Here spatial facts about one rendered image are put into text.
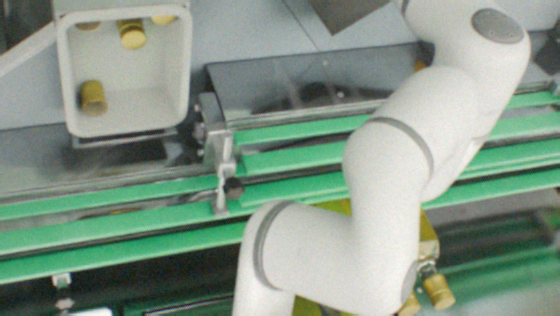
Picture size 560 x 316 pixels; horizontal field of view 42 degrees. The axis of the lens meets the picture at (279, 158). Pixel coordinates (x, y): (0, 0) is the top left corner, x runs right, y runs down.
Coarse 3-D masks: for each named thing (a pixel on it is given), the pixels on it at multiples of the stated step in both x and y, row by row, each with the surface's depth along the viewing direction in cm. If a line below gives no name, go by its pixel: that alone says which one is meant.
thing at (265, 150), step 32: (512, 96) 121; (544, 96) 122; (288, 128) 109; (320, 128) 110; (352, 128) 111; (512, 128) 116; (544, 128) 117; (256, 160) 104; (288, 160) 105; (320, 160) 106
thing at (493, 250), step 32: (544, 192) 149; (448, 224) 140; (480, 224) 141; (512, 224) 142; (544, 224) 143; (160, 256) 126; (192, 256) 127; (224, 256) 128; (448, 256) 135; (480, 256) 136; (512, 256) 137; (544, 256) 138; (0, 288) 118; (32, 288) 119; (96, 288) 120; (128, 288) 121; (160, 288) 122; (416, 288) 129; (480, 288) 131; (512, 288) 132; (544, 288) 133
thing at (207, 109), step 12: (204, 96) 109; (216, 96) 109; (204, 108) 107; (216, 108) 107; (204, 120) 106; (216, 120) 106; (192, 132) 114; (204, 132) 107; (204, 144) 108; (204, 156) 110
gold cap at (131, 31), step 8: (120, 24) 98; (128, 24) 98; (136, 24) 98; (120, 32) 98; (128, 32) 97; (136, 32) 97; (144, 32) 98; (128, 40) 98; (136, 40) 98; (144, 40) 99; (128, 48) 99; (136, 48) 99
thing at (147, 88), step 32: (64, 32) 90; (96, 32) 101; (160, 32) 104; (64, 64) 94; (96, 64) 105; (128, 64) 107; (160, 64) 109; (64, 96) 98; (128, 96) 110; (160, 96) 111; (96, 128) 106; (128, 128) 107
